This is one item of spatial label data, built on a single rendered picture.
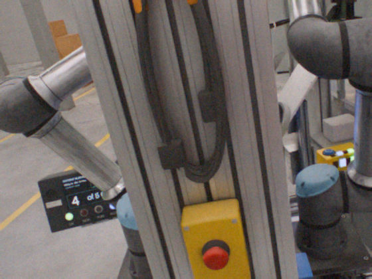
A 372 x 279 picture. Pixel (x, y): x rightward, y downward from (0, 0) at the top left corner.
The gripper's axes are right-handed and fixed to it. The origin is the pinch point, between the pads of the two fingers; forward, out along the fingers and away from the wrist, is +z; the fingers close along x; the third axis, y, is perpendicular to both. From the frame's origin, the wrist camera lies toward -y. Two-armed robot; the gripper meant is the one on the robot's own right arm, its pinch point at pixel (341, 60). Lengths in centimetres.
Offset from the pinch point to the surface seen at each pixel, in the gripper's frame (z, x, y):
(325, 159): 41.2, -3.5, -10.3
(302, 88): 25, 7, -56
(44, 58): 44, -262, -625
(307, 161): 68, 8, -60
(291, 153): 65, 2, -68
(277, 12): 34, 167, -557
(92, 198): 32, -92, -8
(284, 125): 38, -7, -48
